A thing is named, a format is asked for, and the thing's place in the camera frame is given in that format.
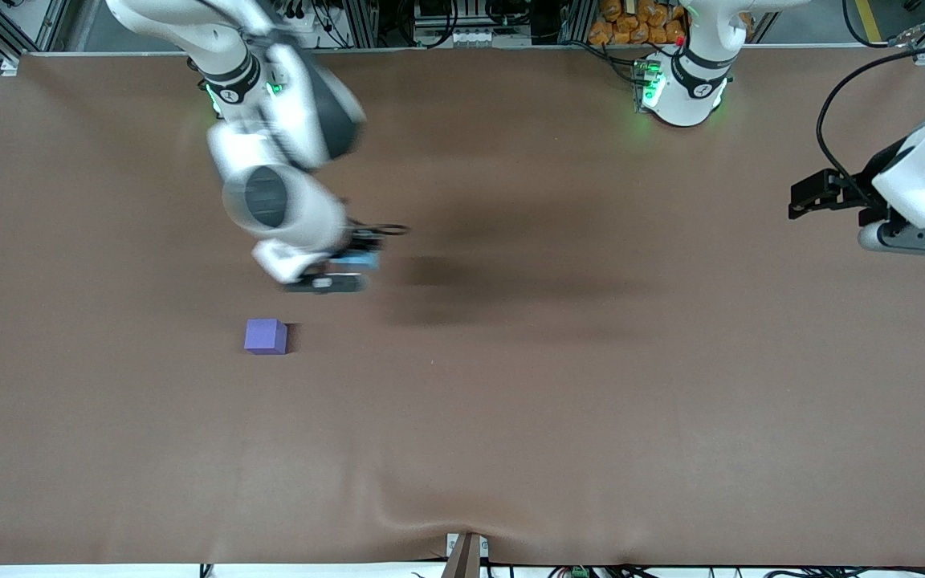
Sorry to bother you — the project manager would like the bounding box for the purple foam block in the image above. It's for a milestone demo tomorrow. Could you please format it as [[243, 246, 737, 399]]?
[[243, 318, 289, 356]]

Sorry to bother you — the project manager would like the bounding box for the brown table cover mat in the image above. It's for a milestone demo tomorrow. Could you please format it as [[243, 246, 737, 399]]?
[[0, 44, 925, 568]]

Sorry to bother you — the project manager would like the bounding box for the white power strip with plugs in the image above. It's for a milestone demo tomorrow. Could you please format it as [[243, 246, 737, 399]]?
[[282, 4, 328, 35]]

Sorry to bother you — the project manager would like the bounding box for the pile of orange bags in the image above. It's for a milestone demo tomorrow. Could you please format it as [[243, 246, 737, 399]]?
[[588, 0, 689, 47]]

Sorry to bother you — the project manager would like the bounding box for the brown table edge clamp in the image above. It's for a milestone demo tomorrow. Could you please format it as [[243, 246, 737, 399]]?
[[442, 531, 490, 578]]

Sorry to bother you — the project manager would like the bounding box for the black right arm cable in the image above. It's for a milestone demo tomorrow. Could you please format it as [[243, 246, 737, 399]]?
[[345, 222, 412, 238]]

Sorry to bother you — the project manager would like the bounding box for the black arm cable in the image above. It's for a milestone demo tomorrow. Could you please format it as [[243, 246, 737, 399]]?
[[815, 0, 925, 206], [345, 222, 412, 238]]

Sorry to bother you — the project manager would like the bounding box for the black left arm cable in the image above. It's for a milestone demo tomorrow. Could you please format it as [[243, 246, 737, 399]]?
[[815, 0, 925, 206]]

